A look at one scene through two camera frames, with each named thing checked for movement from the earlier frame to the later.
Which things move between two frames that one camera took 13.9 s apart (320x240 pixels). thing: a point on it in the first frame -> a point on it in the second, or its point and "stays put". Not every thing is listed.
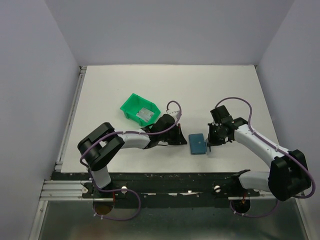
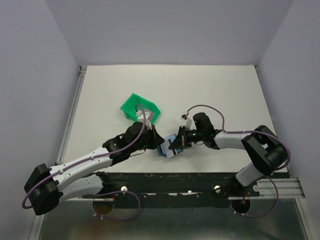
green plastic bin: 134,104 stays put
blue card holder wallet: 197,144 -> 172,138
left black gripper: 179,139 -> 156,139
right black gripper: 212,141 -> 181,141
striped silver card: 208,153 -> 169,152
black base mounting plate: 163,190 stays put
